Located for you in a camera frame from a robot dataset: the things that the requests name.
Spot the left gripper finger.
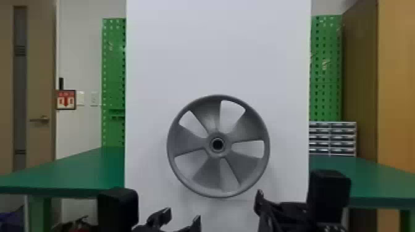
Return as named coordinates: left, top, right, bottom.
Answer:
left=145, top=207, right=172, bottom=228

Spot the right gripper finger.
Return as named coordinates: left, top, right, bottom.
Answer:
left=180, top=214, right=202, bottom=232

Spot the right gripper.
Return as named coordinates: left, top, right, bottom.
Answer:
left=253, top=189, right=348, bottom=232

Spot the grey wheel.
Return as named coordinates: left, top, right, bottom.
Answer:
left=166, top=94, right=271, bottom=199

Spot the white drawer cabinet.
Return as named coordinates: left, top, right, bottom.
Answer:
left=308, top=120, right=358, bottom=158

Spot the white panel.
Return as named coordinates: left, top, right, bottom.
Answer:
left=124, top=0, right=312, bottom=232

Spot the wooden cupboard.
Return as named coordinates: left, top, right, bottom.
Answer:
left=343, top=0, right=415, bottom=232

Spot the beige door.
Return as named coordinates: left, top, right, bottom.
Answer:
left=0, top=0, right=59, bottom=176

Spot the red wall sign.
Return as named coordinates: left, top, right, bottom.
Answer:
left=55, top=89, right=77, bottom=111

